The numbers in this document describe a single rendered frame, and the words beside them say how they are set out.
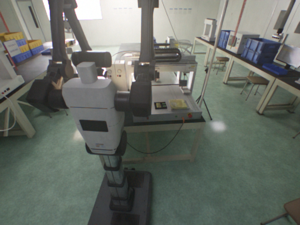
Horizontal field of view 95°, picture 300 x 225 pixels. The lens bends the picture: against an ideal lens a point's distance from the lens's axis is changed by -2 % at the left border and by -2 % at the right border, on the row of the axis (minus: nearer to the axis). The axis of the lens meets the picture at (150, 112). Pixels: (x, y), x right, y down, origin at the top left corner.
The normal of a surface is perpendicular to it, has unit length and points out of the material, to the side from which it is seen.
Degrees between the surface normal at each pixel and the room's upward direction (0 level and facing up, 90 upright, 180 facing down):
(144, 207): 0
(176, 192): 0
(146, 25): 67
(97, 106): 90
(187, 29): 90
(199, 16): 90
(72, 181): 0
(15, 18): 90
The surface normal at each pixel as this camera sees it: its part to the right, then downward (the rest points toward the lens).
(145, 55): -0.07, 0.22
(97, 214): 0.00, -0.81
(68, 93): -0.07, 0.59
